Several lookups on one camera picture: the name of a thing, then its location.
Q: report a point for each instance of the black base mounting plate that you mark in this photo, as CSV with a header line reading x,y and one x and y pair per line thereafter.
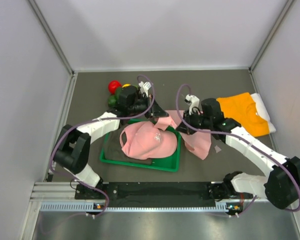
x,y
203,190

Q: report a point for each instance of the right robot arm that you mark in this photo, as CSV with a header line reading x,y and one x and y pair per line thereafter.
x,y
280,182

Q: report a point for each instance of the pink plastic bag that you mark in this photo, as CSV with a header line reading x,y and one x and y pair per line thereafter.
x,y
198,143

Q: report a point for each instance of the grey slotted cable duct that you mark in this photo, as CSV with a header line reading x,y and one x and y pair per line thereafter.
x,y
91,207

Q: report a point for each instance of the red tomato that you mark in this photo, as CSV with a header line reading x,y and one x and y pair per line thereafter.
x,y
113,85

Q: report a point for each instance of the green avocado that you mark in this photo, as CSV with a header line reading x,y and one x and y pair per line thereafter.
x,y
117,92

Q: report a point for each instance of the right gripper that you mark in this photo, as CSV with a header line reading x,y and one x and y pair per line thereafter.
x,y
186,129

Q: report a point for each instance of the pink baseball cap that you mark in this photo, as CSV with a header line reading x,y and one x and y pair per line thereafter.
x,y
142,141

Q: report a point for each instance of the orange folded t-shirt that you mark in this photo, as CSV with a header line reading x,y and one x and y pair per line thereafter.
x,y
243,109

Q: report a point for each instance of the white folded cloth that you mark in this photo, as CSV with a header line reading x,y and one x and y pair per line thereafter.
x,y
262,111

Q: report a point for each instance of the dark olive folded cloth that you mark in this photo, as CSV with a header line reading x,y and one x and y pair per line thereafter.
x,y
113,151

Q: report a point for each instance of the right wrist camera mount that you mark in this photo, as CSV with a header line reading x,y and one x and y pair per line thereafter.
x,y
193,102

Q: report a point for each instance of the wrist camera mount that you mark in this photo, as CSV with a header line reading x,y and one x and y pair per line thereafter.
x,y
144,87
193,102

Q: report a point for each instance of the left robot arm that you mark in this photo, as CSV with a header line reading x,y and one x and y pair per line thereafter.
x,y
73,145

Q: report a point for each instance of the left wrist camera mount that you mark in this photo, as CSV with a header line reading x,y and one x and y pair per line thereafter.
x,y
144,87

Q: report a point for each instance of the aluminium frame rail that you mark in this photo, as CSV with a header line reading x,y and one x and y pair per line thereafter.
x,y
70,191

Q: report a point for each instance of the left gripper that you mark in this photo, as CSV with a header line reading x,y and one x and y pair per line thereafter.
x,y
156,111

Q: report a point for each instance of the yellow lemon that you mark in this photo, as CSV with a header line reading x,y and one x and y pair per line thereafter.
x,y
126,85

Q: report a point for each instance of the green plastic tray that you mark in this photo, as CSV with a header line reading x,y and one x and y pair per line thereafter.
x,y
168,164

